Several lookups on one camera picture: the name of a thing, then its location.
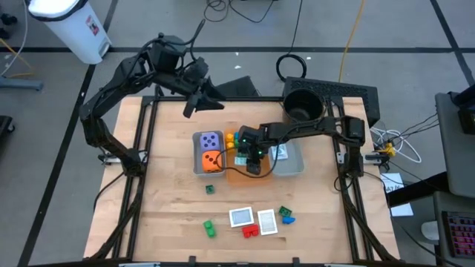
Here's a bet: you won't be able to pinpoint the grey table foot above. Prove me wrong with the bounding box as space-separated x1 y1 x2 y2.
0 76 43 92

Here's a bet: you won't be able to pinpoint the black aluminium table frame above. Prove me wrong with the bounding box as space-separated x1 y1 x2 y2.
87 83 402 267

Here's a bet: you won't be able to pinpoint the purple foam die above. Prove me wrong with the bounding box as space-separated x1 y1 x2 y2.
199 132 220 152

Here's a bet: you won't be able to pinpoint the black caster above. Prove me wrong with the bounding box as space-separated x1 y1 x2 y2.
0 115 16 144

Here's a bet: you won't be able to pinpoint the grey desk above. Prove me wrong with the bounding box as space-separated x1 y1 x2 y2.
432 191 475 267
434 91 475 200

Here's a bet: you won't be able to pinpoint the white looped cable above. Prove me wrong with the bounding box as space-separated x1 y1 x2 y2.
370 128 423 164

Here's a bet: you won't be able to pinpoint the black keyboard pink keys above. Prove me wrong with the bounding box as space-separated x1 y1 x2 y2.
441 210 475 259

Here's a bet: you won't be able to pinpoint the white trash can black liner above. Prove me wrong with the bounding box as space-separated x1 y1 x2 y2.
27 0 112 66

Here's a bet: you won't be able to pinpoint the light green two-stud brick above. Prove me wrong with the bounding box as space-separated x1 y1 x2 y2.
203 220 217 239

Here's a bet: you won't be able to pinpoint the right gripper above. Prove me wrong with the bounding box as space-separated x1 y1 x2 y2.
237 125 271 176

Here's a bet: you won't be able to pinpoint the orange translucent plastic bin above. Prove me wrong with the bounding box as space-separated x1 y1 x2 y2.
224 125 275 185

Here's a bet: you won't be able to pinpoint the grey plastic bin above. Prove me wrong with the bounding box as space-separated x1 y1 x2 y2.
191 129 227 177
267 140 306 177

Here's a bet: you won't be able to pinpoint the black desk beam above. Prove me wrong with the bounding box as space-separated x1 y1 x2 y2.
385 171 450 208

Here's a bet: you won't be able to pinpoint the red two-stud toy brick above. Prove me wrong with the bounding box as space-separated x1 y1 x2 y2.
242 224 260 239

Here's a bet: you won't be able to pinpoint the orange foam die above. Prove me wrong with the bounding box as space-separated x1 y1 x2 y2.
201 151 223 174

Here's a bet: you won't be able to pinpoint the white computer mouse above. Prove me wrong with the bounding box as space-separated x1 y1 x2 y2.
421 220 440 241

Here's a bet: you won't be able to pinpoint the black round bucket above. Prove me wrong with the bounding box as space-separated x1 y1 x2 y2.
282 88 326 122

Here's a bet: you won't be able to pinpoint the tangled black floor cable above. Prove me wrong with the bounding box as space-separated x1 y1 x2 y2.
203 0 278 24

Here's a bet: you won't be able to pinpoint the blue-backed playing card deck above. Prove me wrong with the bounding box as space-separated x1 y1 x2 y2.
270 144 289 161

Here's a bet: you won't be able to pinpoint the white paper sheet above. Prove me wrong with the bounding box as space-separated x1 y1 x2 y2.
389 202 414 218
380 172 405 194

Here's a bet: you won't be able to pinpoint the yellow hanging cable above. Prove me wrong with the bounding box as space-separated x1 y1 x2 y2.
337 0 367 83

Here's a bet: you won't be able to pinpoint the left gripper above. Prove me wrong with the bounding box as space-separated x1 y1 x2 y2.
174 55 227 119

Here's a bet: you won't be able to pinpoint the grey floor cable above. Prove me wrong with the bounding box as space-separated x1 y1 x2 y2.
0 0 30 77

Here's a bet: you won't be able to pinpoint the coiled black floor cable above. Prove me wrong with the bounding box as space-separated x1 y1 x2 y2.
275 0 308 83

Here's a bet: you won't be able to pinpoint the black wheeled base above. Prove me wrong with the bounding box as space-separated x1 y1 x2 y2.
0 13 19 40

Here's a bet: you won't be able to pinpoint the black desk device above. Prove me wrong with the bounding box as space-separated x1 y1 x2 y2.
448 83 475 135

